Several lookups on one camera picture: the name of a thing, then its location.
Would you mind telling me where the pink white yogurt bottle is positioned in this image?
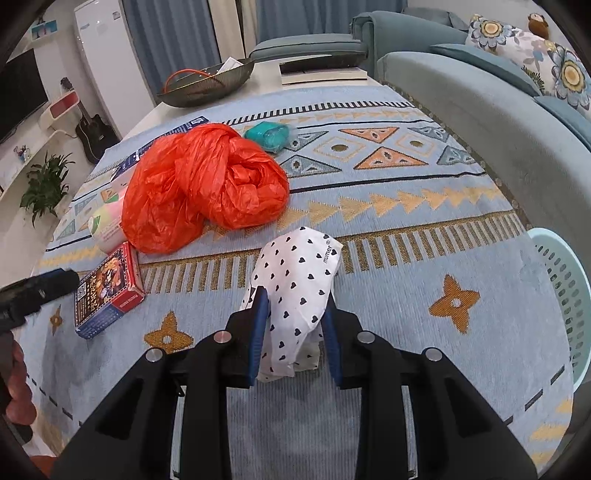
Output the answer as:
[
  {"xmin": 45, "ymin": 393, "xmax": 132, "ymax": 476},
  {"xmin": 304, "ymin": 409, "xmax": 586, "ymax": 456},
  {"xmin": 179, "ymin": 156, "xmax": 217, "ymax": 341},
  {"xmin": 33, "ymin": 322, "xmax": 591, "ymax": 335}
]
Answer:
[{"xmin": 87, "ymin": 200, "xmax": 126, "ymax": 254}]

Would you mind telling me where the red plastic bag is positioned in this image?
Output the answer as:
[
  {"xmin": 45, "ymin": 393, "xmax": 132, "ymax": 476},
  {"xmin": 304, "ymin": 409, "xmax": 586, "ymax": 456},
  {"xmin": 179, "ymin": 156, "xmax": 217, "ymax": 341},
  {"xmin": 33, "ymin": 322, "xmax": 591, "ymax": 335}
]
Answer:
[{"xmin": 121, "ymin": 123, "xmax": 290, "ymax": 254}]

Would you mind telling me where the white heart-pattern paper bag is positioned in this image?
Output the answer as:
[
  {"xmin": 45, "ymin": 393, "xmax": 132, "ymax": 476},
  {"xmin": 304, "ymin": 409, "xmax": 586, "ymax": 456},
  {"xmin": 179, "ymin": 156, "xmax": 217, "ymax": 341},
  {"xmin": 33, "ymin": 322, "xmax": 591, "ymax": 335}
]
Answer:
[{"xmin": 240, "ymin": 226, "xmax": 342, "ymax": 382}]

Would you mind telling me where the light blue trash basket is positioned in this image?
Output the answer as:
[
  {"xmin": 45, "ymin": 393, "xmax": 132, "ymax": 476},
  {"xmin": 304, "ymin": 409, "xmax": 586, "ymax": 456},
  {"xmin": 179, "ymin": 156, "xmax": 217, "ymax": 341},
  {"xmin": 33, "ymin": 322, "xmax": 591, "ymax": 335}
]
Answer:
[{"xmin": 528, "ymin": 228, "xmax": 590, "ymax": 392}]

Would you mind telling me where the red blue card box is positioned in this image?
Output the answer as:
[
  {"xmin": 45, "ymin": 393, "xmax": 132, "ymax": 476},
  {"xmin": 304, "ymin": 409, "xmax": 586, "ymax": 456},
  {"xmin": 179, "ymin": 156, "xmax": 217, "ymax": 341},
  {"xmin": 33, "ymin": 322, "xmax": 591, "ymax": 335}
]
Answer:
[{"xmin": 74, "ymin": 242, "xmax": 145, "ymax": 339}]

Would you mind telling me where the green potted plant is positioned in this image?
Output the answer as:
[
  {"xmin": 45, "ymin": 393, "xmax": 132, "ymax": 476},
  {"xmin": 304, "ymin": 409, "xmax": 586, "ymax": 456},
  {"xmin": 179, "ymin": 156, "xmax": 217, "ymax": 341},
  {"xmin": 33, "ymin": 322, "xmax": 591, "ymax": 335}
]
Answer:
[{"xmin": 20, "ymin": 153, "xmax": 73, "ymax": 226}]

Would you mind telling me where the blue white snack packet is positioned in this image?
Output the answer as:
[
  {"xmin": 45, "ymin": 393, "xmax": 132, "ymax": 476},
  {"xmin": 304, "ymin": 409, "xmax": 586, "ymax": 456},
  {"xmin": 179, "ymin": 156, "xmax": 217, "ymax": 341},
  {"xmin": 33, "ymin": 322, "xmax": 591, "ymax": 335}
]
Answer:
[{"xmin": 110, "ymin": 115, "xmax": 211, "ymax": 182}]

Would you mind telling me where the black guitar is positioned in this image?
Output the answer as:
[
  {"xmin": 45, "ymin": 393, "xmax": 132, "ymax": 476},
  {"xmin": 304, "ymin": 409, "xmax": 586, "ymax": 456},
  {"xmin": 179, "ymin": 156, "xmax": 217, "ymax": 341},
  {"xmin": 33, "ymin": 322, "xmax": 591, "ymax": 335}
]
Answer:
[{"xmin": 75, "ymin": 100, "xmax": 120, "ymax": 165}]

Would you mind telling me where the black television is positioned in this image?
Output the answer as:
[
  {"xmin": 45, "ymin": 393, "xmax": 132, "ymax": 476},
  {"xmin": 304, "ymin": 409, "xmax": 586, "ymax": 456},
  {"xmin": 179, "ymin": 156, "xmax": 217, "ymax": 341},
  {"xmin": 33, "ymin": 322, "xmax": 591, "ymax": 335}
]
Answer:
[{"xmin": 0, "ymin": 49, "xmax": 48, "ymax": 142}]

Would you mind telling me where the white air conditioner tower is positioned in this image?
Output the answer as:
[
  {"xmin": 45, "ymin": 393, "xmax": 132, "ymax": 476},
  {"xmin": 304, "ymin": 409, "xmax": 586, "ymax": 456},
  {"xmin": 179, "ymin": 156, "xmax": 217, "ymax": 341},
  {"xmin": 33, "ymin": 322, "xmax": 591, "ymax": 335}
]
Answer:
[{"xmin": 74, "ymin": 0, "xmax": 154, "ymax": 138}]

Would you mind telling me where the dark oval tray bowl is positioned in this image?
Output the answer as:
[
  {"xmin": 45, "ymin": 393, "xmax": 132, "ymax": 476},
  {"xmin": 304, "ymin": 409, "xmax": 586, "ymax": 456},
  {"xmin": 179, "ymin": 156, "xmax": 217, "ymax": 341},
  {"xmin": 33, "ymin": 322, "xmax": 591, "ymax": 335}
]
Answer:
[{"xmin": 157, "ymin": 58, "xmax": 254, "ymax": 108}]

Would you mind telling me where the teal sofa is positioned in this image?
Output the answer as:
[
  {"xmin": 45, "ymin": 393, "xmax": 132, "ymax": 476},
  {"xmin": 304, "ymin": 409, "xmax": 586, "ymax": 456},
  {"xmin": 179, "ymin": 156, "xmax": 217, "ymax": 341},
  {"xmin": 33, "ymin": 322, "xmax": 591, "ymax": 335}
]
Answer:
[{"xmin": 351, "ymin": 11, "xmax": 590, "ymax": 262}]

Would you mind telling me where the blue curtain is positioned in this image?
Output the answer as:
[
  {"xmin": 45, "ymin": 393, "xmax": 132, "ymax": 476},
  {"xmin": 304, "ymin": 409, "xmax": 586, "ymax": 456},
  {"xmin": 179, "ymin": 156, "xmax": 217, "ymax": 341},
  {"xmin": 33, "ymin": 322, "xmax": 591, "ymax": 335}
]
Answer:
[{"xmin": 121, "ymin": 0, "xmax": 408, "ymax": 79}]

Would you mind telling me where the teal tape dispenser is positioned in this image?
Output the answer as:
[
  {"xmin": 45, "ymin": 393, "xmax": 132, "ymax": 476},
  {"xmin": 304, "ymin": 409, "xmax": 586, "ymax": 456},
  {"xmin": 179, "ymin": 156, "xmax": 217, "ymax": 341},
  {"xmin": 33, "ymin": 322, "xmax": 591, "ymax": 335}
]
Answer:
[{"xmin": 243, "ymin": 121, "xmax": 290, "ymax": 154}]

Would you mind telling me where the blue cushion right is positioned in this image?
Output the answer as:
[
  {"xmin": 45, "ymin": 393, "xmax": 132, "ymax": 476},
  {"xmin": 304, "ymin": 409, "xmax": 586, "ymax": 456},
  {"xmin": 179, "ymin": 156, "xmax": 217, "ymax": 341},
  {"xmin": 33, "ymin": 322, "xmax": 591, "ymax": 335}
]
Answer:
[{"xmin": 534, "ymin": 96, "xmax": 591, "ymax": 150}]

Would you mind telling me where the blue cushion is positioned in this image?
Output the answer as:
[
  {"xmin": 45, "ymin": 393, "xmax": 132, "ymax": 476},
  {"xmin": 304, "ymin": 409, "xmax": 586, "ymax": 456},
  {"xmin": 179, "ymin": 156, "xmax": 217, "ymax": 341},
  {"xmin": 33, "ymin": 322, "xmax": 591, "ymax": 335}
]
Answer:
[
  {"xmin": 534, "ymin": 96, "xmax": 591, "ymax": 150},
  {"xmin": 429, "ymin": 43, "xmax": 542, "ymax": 97}
]

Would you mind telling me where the blue cushion left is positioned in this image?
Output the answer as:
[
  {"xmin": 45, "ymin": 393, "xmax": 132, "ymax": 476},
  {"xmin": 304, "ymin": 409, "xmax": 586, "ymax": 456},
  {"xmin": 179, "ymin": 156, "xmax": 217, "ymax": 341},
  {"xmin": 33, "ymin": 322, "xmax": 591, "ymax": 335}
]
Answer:
[{"xmin": 429, "ymin": 43, "xmax": 542, "ymax": 97}]

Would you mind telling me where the teal ottoman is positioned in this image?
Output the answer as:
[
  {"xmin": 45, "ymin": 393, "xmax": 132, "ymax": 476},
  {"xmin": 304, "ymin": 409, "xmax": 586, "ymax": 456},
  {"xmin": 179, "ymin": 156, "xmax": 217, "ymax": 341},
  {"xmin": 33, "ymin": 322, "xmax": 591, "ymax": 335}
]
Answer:
[{"xmin": 249, "ymin": 33, "xmax": 368, "ymax": 62}]

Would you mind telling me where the floral long pillow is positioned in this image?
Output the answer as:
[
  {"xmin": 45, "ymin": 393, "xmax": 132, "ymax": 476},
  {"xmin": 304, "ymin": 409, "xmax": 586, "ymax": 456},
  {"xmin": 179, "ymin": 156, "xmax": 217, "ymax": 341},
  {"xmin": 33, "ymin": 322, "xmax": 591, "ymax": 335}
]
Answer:
[{"xmin": 465, "ymin": 14, "xmax": 590, "ymax": 120}]

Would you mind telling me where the brown monkey plush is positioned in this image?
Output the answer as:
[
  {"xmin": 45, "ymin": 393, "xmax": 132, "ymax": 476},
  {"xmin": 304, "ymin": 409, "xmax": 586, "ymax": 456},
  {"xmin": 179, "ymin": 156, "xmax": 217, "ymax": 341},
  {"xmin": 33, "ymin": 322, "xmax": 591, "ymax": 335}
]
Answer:
[{"xmin": 528, "ymin": 13, "xmax": 550, "ymax": 40}]

